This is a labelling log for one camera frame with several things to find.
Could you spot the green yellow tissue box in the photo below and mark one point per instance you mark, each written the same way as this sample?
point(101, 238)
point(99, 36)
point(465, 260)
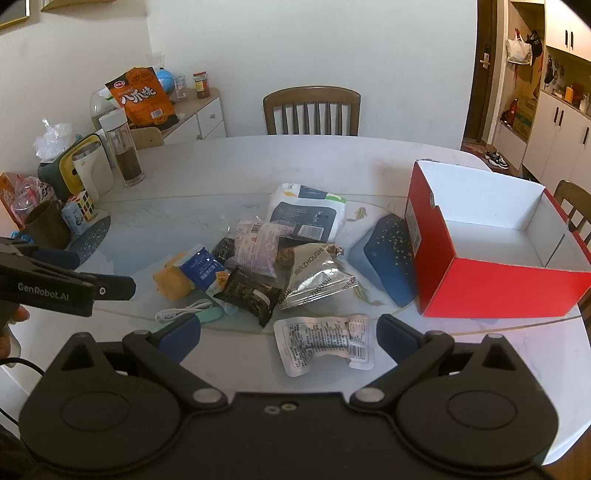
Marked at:
point(53, 177)

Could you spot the dark wooden slatted chair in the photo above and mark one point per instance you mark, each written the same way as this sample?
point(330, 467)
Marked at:
point(311, 94)

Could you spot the clear plastic container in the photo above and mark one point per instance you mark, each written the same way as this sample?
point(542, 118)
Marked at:
point(181, 87)

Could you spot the brown cup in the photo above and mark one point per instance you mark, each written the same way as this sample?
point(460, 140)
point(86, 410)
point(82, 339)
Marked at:
point(46, 226)

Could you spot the pink plastic bag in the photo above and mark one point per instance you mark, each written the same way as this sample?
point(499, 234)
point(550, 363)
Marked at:
point(27, 198)

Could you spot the white hallway cabinet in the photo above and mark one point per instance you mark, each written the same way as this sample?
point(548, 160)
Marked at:
point(554, 120)

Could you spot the clear plastic bag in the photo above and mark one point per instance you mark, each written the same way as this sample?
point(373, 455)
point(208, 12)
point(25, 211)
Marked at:
point(51, 141)

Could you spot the silver snack bag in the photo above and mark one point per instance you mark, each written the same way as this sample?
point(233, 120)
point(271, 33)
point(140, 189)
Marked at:
point(318, 281)

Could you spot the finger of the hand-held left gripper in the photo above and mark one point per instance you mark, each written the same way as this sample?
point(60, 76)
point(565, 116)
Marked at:
point(60, 259)
point(115, 287)

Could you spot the blue globe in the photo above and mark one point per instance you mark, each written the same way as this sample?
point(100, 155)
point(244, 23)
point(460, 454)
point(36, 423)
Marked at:
point(165, 81)

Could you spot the patterned door rug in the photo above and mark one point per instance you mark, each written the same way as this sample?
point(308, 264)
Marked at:
point(473, 148)

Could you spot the red lid jar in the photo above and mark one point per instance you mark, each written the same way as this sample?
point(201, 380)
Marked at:
point(202, 87)

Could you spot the pink snack packet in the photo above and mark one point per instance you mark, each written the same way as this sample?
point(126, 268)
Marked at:
point(258, 249)

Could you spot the person's left hand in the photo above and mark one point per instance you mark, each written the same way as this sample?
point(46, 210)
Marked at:
point(21, 315)

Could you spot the round glass bowl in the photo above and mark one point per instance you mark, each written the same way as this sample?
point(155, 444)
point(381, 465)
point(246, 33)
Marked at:
point(99, 108)

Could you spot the dark wooden door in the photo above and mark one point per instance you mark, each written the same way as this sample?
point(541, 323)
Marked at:
point(487, 92)

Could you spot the round blue speckled coaster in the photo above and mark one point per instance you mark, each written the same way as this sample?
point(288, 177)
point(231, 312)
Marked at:
point(90, 240)

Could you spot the white tissue pack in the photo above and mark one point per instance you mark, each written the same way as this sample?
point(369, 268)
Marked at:
point(304, 217)

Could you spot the red cardboard box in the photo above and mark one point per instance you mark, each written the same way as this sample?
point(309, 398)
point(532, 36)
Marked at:
point(485, 286)

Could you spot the white lid water bottle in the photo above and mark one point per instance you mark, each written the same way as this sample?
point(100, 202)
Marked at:
point(127, 161)

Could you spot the black snack packet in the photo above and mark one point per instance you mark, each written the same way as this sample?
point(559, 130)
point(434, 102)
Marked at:
point(249, 293)

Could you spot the brown wooden chair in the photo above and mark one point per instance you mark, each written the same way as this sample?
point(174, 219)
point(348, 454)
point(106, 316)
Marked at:
point(570, 191)

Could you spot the small blue carton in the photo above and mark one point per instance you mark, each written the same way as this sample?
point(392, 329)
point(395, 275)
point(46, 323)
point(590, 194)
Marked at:
point(71, 220)

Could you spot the blue white biscuit packet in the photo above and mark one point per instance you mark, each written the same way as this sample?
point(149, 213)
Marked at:
point(201, 270)

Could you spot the gold picture frame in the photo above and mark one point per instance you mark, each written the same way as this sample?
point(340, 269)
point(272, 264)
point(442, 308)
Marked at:
point(11, 11)

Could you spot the orange bottle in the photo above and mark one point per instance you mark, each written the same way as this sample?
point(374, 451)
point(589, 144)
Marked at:
point(569, 94)

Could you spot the dark blue speckled pouch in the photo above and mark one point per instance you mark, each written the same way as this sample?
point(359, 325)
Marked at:
point(388, 258)

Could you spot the white tote bag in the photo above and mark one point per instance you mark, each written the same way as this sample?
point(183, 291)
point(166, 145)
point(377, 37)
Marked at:
point(519, 50)

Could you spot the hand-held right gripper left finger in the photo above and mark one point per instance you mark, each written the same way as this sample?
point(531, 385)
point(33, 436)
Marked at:
point(180, 336)

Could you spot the orange snack bag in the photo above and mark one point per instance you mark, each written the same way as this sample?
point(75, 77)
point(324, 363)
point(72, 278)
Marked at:
point(143, 99)

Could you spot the pair of sneakers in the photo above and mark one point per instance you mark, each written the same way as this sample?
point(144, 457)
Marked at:
point(496, 159)

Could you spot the puzzle cube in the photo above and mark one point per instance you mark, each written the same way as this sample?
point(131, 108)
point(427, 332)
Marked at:
point(83, 205)

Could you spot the white marble desktop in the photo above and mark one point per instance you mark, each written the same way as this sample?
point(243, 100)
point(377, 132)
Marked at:
point(323, 157)

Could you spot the black cap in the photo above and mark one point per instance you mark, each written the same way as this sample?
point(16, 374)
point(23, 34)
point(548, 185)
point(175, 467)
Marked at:
point(535, 44)

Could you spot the clear labelled food packet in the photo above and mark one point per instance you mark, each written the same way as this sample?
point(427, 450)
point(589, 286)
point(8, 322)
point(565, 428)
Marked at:
point(314, 341)

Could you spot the yellow soft toy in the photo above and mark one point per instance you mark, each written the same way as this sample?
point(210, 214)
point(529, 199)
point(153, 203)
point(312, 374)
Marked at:
point(171, 281)

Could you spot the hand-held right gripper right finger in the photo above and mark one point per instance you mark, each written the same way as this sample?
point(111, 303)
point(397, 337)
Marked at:
point(396, 336)

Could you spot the red bag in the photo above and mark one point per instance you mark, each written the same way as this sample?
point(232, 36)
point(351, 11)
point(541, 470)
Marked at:
point(510, 113)

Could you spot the orange box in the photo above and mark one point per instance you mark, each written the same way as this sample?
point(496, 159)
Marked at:
point(7, 194)

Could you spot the white wooden sideboard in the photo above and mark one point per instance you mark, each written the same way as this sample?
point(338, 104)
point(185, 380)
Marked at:
point(210, 122)

